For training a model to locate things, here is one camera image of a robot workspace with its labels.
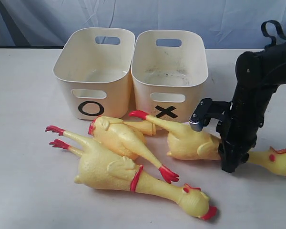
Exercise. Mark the cream bin marked X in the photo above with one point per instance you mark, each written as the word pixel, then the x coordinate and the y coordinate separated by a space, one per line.
pixel 169 69

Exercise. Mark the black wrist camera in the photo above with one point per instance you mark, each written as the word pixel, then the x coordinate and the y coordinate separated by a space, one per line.
pixel 205 111

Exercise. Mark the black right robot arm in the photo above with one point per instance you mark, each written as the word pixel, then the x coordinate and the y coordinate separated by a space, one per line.
pixel 274 63

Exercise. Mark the headless yellow rubber chicken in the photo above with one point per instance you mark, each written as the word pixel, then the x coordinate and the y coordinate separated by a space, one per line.
pixel 120 138

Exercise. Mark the cream bin marked O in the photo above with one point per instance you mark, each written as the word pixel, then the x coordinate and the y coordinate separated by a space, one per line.
pixel 93 71

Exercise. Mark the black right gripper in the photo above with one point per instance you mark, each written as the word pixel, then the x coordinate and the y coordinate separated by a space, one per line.
pixel 246 113

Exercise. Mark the yellow rubber chicken red collar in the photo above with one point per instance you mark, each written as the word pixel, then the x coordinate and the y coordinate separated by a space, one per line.
pixel 102 169

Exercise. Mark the detached chicken head neck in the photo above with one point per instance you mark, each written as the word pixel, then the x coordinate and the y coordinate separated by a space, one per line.
pixel 144 127

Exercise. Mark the yellow rubber chicken whole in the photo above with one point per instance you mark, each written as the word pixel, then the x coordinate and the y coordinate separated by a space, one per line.
pixel 187 144

